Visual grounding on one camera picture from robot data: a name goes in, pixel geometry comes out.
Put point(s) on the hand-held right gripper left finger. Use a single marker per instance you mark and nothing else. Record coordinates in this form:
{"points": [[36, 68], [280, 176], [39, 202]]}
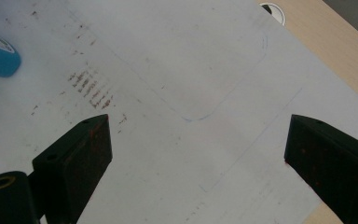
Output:
{"points": [[74, 161]]}

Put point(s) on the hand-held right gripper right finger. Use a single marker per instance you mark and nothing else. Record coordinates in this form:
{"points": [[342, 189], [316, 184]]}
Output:
{"points": [[332, 161]]}

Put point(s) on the white paper sheet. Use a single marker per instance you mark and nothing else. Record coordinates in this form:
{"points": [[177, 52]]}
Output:
{"points": [[180, 62]]}

